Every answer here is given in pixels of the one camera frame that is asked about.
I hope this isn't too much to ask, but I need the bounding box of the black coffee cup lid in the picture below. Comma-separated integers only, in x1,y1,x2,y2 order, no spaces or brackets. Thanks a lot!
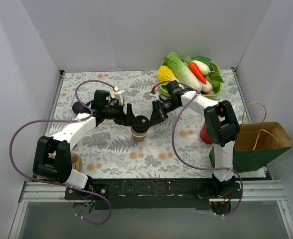
132,115,149,133

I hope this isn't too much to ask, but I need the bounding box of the brown paper coffee cup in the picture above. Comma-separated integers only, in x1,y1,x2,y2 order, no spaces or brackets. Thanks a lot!
131,129,148,142

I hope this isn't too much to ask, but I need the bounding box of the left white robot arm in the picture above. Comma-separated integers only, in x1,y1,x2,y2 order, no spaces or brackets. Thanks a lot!
32,88,139,199

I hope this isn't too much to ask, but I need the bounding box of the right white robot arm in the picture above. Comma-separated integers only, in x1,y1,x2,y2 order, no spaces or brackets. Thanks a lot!
148,81,240,198

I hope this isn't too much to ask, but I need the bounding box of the floral patterned table mat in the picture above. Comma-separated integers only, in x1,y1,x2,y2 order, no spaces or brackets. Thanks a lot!
49,71,212,178

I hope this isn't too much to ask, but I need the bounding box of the stack of paper cups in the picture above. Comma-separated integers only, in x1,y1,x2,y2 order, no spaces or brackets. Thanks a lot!
110,86,126,106

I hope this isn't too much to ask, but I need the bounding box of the yellow napa cabbage leaf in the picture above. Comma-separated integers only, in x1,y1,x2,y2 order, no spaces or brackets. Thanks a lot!
157,65,181,95

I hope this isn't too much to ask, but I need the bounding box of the purple eggplant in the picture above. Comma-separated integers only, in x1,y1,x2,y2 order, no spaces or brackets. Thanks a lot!
72,102,91,115

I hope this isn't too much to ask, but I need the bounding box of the green napa cabbage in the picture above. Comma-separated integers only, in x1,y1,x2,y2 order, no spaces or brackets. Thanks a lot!
164,52,202,92

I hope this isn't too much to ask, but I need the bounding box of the small white cabbage stalk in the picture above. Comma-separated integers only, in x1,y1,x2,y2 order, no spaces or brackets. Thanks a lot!
201,76,213,93

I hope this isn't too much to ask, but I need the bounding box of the red straw holder cup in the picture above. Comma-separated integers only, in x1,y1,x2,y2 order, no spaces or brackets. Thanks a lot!
199,123,212,144

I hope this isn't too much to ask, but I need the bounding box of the orange carrot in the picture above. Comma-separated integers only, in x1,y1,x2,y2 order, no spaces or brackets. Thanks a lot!
189,62,207,84

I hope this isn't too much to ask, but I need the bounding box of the white radish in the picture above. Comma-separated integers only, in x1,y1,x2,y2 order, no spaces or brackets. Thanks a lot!
191,60,210,76

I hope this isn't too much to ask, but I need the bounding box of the green leafy bok choy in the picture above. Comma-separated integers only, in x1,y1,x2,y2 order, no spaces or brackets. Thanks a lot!
208,72,224,89

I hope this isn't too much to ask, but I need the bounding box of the dark green spinach leaf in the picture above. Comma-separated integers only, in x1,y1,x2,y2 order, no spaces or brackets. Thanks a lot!
191,56,211,66

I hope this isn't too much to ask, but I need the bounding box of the brown cardboard cup carrier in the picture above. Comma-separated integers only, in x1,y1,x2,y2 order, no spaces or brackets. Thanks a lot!
71,153,82,172

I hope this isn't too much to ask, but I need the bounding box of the green plastic vegetable tray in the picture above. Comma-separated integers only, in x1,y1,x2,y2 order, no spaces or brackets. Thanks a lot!
157,57,224,97

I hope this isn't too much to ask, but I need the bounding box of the brown and green paper bag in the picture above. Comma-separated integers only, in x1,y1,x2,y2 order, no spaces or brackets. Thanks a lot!
208,101,293,175

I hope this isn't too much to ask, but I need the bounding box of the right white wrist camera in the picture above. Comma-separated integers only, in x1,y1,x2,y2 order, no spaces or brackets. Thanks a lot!
149,86,162,101

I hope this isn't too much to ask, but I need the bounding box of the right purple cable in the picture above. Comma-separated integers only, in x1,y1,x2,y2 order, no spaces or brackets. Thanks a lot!
152,80,244,220

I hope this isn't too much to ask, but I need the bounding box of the purple cable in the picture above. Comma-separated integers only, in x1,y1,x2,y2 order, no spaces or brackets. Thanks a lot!
152,80,244,220
8,79,112,225

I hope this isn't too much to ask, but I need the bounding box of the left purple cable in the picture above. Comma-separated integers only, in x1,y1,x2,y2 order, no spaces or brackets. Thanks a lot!
8,79,112,225

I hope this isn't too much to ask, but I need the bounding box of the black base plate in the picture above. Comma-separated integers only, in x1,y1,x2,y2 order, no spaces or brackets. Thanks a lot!
29,174,273,211

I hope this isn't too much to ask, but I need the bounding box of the aluminium frame rail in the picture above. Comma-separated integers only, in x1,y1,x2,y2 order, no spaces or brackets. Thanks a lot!
9,179,293,239

